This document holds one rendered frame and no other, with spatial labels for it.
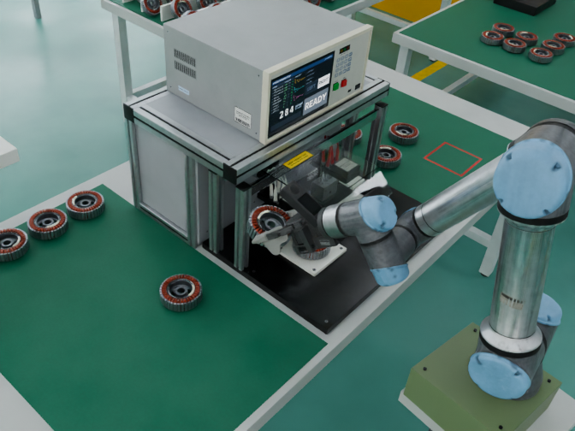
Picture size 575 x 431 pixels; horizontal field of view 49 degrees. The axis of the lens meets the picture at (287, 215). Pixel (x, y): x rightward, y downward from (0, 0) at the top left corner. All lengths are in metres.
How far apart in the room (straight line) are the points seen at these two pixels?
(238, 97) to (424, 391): 0.85
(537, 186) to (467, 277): 2.00
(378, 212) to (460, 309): 1.66
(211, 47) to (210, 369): 0.81
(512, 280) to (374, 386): 1.40
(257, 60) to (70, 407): 0.93
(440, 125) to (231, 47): 1.16
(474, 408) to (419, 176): 1.02
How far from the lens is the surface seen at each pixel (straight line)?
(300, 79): 1.66
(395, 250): 1.33
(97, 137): 3.78
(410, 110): 2.65
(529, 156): 1.07
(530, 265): 1.18
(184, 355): 1.61
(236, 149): 1.63
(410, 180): 2.23
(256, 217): 1.50
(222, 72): 1.67
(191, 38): 1.72
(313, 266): 1.79
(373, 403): 2.48
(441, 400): 1.51
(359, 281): 1.78
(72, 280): 1.82
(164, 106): 1.81
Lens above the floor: 2.02
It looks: 39 degrees down
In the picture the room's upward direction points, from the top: 5 degrees clockwise
